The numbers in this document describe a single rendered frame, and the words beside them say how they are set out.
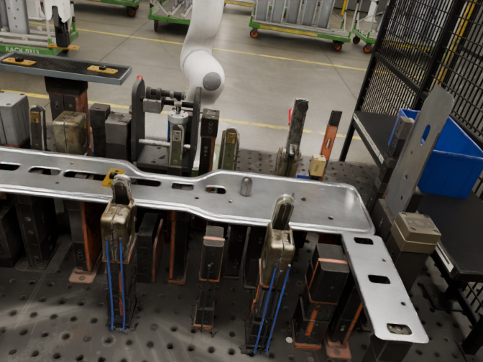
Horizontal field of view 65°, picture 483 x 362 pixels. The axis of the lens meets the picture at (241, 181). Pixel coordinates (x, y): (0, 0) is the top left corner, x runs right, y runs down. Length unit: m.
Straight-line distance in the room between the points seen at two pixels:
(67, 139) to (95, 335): 0.52
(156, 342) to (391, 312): 0.56
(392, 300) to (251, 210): 0.37
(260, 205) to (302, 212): 0.11
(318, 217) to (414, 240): 0.22
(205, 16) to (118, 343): 0.98
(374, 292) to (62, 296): 0.78
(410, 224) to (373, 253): 0.11
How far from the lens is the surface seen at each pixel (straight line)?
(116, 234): 0.84
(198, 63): 1.33
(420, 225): 0.97
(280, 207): 0.81
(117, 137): 1.15
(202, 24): 1.34
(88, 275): 1.19
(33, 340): 1.09
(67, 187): 1.01
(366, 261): 0.90
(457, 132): 1.36
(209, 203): 0.94
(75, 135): 1.14
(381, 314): 0.81
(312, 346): 1.07
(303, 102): 1.04
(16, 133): 1.21
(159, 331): 1.06
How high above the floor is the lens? 1.56
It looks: 32 degrees down
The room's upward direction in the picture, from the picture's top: 9 degrees clockwise
